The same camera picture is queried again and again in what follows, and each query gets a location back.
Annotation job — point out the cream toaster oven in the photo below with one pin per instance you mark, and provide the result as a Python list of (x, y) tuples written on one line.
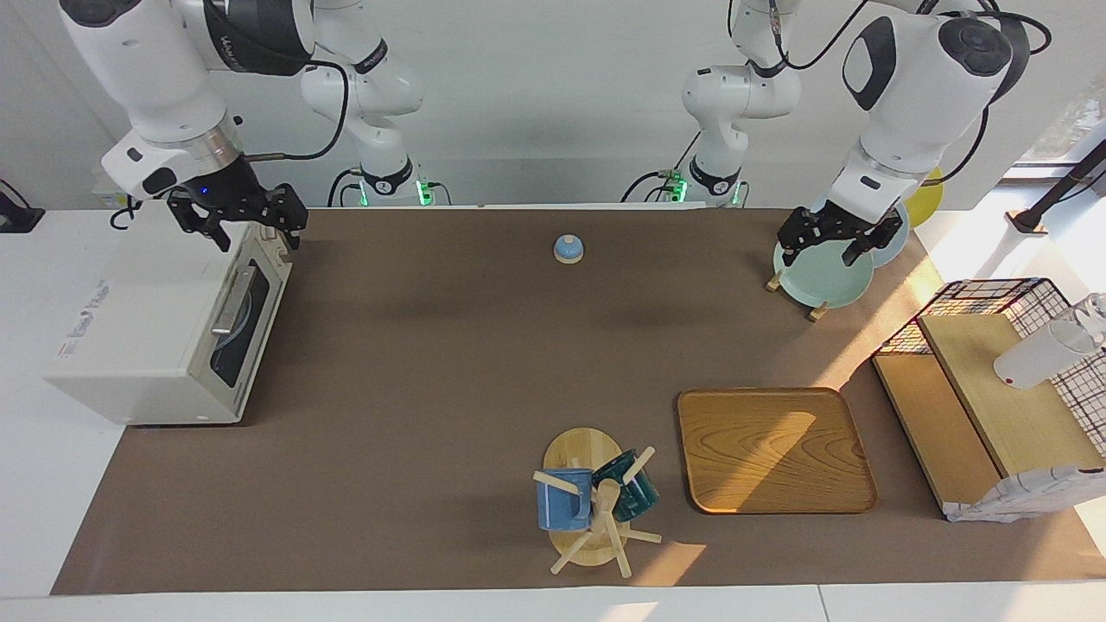
[(130, 328)]

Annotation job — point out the dark green mug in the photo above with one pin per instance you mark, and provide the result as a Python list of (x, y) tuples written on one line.
[(639, 497)]

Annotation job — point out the wooden plate rack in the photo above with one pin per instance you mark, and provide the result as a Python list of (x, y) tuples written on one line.
[(818, 313)]

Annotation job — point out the brown table mat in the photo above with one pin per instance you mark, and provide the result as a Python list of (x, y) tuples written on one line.
[(389, 389)]

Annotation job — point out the white patterned cloth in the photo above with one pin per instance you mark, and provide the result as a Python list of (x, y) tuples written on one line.
[(1020, 497)]

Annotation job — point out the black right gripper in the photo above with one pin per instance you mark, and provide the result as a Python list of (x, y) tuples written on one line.
[(233, 194)]

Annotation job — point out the pale blue racked plate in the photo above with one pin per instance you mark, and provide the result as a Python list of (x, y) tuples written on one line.
[(897, 246)]

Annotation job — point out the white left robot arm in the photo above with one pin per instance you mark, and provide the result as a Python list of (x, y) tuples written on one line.
[(916, 86)]

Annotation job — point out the blue mug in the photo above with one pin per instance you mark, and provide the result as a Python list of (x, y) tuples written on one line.
[(562, 510)]

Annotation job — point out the pale green racked plate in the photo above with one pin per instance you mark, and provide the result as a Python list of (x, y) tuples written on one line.
[(821, 281)]

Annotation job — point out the black stand leg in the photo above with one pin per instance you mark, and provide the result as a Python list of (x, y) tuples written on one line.
[(1058, 186)]

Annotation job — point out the wooden mug tree stand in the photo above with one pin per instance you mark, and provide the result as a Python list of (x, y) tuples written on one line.
[(583, 449)]

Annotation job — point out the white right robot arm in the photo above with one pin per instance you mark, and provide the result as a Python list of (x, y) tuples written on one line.
[(147, 78)]

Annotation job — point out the wooden serving tray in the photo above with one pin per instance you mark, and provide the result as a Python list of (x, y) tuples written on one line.
[(769, 449)]

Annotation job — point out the white cup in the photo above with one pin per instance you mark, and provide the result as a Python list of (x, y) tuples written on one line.
[(1037, 358)]

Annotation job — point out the wooden two-step shelf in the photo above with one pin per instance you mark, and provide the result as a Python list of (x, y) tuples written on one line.
[(1011, 423)]

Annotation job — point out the yellow racked plate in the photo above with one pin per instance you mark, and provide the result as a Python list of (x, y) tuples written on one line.
[(929, 203)]

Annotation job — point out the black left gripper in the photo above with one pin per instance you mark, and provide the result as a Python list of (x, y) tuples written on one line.
[(851, 220)]

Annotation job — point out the light blue plate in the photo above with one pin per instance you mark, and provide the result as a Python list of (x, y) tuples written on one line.
[(248, 304)]

